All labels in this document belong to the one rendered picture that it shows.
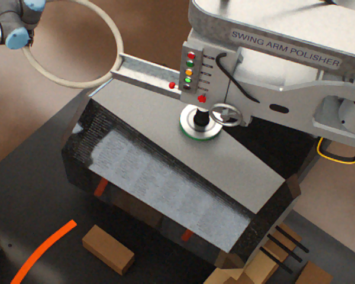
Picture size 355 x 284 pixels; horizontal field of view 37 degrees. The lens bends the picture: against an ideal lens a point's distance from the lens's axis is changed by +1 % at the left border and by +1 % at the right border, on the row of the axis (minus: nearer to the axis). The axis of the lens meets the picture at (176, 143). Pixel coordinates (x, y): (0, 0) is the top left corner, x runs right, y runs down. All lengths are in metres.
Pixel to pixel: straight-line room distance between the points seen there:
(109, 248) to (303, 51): 1.72
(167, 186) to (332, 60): 1.07
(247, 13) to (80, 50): 2.32
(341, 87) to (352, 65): 0.13
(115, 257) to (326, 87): 1.63
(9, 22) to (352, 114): 1.37
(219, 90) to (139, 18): 2.18
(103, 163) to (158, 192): 0.34
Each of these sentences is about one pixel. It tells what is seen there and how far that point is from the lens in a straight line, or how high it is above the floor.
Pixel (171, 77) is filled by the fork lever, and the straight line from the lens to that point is 2.52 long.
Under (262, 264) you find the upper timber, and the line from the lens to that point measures 3.08.
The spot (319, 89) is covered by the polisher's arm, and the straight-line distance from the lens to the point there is 2.11.
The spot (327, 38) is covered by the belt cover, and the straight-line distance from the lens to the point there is 1.96.
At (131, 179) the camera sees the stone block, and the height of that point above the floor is 0.69.
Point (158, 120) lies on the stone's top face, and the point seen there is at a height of 0.86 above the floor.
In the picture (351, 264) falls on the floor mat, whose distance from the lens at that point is 3.49.
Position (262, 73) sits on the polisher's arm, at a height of 1.43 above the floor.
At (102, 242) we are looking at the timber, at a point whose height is 0.13.
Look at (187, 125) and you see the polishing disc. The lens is 2.60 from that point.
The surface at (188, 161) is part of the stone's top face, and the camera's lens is 2.56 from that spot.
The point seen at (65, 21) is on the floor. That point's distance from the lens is 4.32.
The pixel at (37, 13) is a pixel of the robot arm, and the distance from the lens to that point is 2.24.
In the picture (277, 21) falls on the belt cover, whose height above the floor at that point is 1.73.
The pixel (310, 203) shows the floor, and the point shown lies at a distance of 3.58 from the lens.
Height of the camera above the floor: 3.09
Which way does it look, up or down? 59 degrees down
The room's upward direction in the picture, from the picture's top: 7 degrees clockwise
